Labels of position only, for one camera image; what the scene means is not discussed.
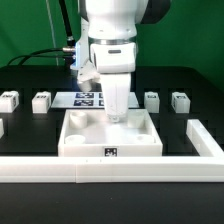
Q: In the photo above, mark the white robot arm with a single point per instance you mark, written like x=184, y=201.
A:
x=113, y=22

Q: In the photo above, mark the white base marker plate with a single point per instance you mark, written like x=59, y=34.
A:
x=78, y=100

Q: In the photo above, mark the white L-shaped obstacle fence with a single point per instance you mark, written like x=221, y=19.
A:
x=206, y=166

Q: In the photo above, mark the white block left edge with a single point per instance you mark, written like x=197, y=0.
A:
x=1, y=128

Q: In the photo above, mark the white square table top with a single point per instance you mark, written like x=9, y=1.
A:
x=90, y=133

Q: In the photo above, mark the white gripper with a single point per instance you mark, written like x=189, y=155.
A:
x=114, y=63

